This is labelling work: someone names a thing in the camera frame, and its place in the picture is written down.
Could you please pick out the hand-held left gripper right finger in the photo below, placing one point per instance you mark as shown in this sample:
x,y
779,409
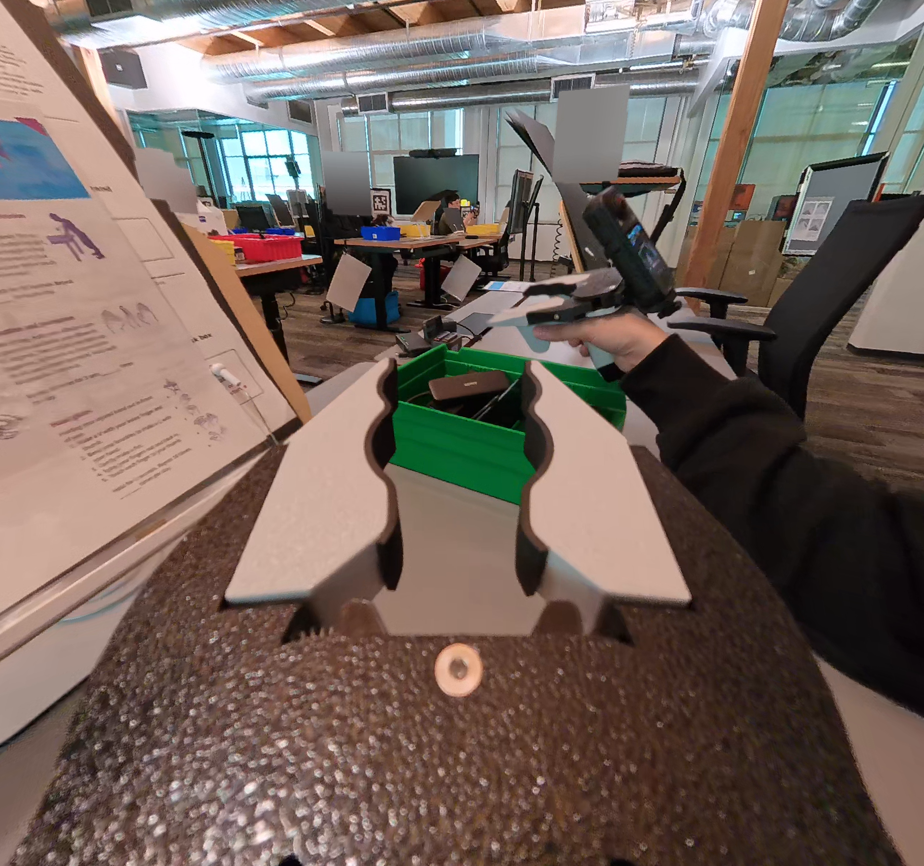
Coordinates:
x,y
606,512

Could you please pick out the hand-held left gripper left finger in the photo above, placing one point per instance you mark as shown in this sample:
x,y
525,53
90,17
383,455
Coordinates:
x,y
310,505

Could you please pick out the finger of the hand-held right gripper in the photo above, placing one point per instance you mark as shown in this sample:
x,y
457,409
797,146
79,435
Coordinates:
x,y
530,315
559,284

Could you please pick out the black usb hub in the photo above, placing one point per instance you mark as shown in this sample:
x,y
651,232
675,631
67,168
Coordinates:
x,y
465,387

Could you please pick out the green plastic bin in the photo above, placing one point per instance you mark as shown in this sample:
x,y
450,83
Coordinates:
x,y
462,454

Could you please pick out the person's right forearm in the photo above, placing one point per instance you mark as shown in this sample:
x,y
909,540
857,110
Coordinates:
x,y
758,491

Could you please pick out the person's right hand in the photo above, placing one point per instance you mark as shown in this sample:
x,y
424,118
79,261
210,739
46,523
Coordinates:
x,y
628,339

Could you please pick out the black backed wooden stand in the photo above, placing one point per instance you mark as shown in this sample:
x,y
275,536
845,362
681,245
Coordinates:
x,y
577,224

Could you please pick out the small black desk device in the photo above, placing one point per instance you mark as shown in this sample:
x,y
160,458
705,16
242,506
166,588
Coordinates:
x,y
414,343

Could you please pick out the brown cardboard box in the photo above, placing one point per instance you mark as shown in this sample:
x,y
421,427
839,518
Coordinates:
x,y
751,263

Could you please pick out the black angled panel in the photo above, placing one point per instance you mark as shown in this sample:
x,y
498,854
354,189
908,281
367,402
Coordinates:
x,y
534,141

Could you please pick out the yellow parts tray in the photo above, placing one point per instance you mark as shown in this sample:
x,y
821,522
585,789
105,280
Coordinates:
x,y
416,230

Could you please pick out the wooden top desk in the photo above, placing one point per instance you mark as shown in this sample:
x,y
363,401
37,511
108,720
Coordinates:
x,y
404,242

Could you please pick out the blue bag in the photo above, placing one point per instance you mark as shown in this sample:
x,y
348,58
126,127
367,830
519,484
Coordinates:
x,y
375,309

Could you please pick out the small blue parts tray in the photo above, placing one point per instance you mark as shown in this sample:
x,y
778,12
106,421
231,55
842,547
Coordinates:
x,y
380,233

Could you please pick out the black white marker sign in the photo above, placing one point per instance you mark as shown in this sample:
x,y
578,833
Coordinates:
x,y
380,202

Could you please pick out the grey pin board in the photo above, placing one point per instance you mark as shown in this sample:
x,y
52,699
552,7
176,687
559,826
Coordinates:
x,y
837,202

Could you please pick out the black office chair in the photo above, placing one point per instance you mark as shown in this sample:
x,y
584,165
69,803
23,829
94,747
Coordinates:
x,y
844,281

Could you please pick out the instruction sheet stand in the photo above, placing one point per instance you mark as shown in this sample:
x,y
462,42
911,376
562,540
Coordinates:
x,y
86,375

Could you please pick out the red plastic bin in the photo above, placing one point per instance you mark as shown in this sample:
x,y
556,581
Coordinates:
x,y
267,249

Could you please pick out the yellow plastic bin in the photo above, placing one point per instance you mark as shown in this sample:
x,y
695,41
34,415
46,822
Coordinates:
x,y
222,254

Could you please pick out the large black wall screen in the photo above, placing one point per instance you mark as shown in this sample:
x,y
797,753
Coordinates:
x,y
433,184

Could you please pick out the wooden post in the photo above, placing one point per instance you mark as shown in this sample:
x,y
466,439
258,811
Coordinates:
x,y
743,123

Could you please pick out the long silver ceiling duct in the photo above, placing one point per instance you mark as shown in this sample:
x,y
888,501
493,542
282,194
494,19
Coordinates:
x,y
433,50

